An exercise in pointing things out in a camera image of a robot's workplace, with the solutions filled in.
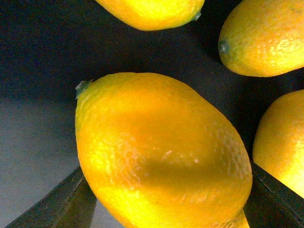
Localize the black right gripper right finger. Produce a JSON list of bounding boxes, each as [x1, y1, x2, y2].
[[244, 161, 304, 228]]

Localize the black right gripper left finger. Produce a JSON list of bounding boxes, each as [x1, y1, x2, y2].
[[6, 167, 96, 228]]

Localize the yellow lemon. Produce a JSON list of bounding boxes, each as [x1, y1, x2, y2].
[[218, 0, 304, 77], [75, 73, 252, 228], [97, 0, 205, 31]]

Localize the yellow lemon right edge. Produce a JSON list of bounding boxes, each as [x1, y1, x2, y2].
[[253, 90, 304, 196]]

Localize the yellow lemon top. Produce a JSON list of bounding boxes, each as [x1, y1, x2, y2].
[[97, 0, 205, 31]]

